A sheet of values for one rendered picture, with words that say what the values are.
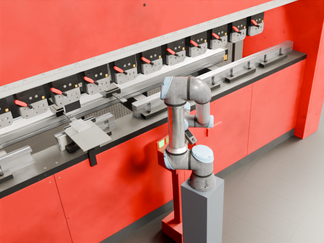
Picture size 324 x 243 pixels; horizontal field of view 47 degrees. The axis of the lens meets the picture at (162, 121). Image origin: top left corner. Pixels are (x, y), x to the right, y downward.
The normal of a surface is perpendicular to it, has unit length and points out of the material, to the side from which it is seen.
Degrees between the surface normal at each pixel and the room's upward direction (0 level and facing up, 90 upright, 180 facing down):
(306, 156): 0
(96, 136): 0
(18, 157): 90
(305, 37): 90
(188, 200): 90
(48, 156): 0
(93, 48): 90
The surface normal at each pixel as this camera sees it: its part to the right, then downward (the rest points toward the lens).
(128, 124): -0.06, -0.84
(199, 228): -0.62, 0.45
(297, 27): -0.80, 0.36
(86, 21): 0.60, 0.40
